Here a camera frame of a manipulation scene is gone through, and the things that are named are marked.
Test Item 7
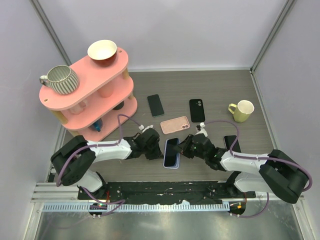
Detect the blue-edged black phone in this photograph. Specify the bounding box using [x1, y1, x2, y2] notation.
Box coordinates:
[163, 137, 180, 168]

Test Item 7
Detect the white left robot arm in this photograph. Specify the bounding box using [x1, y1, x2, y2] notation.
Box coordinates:
[50, 128, 163, 200]

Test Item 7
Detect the pink three-tier shelf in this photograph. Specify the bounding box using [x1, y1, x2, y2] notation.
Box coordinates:
[39, 48, 138, 142]

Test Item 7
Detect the white slotted cable duct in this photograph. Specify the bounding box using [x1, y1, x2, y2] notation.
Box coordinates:
[42, 201, 230, 213]

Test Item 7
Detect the silver-edged black phone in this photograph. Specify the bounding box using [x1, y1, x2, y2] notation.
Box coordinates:
[223, 135, 242, 153]

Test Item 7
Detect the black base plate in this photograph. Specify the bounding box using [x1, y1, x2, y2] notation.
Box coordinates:
[91, 181, 256, 205]

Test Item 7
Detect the teal-edged black phone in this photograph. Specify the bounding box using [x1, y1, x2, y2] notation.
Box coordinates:
[147, 94, 164, 117]

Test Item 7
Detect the pink cup on shelf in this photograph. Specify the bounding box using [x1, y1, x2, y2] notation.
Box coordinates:
[97, 84, 115, 98]

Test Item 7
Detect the dark green cup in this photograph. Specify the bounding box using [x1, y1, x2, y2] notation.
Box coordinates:
[113, 101, 125, 111]

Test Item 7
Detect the red bowl white inside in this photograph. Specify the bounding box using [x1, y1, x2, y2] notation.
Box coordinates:
[87, 39, 118, 66]

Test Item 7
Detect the yellow mug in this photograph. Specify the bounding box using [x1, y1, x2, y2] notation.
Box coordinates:
[228, 100, 255, 123]

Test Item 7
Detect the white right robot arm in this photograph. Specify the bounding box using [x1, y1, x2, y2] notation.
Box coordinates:
[174, 133, 312, 204]

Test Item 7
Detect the grey striped mug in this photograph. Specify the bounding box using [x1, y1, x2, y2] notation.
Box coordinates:
[39, 65, 79, 95]

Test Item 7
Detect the blue mug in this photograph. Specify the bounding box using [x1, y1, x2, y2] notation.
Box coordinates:
[89, 119, 103, 132]

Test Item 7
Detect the pink phone case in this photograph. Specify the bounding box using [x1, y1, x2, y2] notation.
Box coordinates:
[160, 116, 190, 135]

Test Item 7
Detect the clear glass cup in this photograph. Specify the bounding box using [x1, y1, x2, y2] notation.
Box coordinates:
[69, 99, 88, 115]

